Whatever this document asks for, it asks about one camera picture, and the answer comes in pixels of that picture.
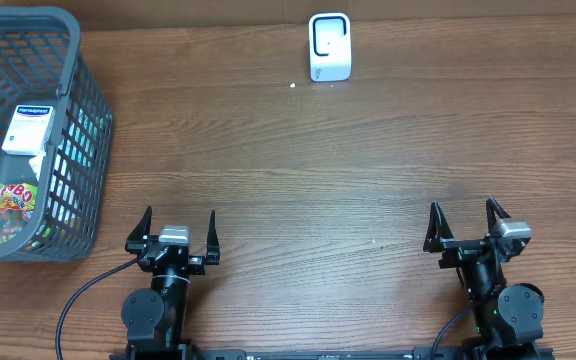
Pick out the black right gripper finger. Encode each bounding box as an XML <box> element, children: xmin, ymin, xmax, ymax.
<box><xmin>423</xmin><ymin>201</ymin><xmax>454</xmax><ymax>250</ymax></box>
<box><xmin>485</xmin><ymin>197</ymin><xmax>510</xmax><ymax>235</ymax></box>

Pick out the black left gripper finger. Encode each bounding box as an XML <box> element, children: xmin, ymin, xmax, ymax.
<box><xmin>206</xmin><ymin>210</ymin><xmax>220</xmax><ymax>256</ymax></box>
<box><xmin>127</xmin><ymin>206</ymin><xmax>152</xmax><ymax>244</ymax></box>

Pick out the colourful Haribo candy bag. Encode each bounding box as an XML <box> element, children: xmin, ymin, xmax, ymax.
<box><xmin>0</xmin><ymin>183</ymin><xmax>37</xmax><ymax>245</ymax></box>

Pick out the teal tissue packet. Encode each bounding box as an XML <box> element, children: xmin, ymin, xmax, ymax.
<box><xmin>60</xmin><ymin>109</ymin><xmax>99</xmax><ymax>169</ymax></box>

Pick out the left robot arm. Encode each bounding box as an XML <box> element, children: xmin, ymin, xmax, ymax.
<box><xmin>121</xmin><ymin>208</ymin><xmax>220</xmax><ymax>360</ymax></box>

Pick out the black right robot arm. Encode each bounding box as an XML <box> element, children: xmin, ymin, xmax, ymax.
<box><xmin>423</xmin><ymin>197</ymin><xmax>554</xmax><ymax>359</ymax></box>

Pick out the white barcode scanner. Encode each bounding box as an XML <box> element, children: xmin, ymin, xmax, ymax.
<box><xmin>308</xmin><ymin>12</ymin><xmax>352</xmax><ymax>82</ymax></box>

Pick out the grey plastic shopping basket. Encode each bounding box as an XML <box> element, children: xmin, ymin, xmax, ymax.
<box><xmin>0</xmin><ymin>7</ymin><xmax>114</xmax><ymax>262</ymax></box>

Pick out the white Hansaplast plaster box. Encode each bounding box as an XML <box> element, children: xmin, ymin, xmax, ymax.
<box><xmin>1</xmin><ymin>104</ymin><xmax>55</xmax><ymax>156</ymax></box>

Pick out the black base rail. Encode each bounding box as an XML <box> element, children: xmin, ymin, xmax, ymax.
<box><xmin>109</xmin><ymin>347</ymin><xmax>555</xmax><ymax>360</ymax></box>

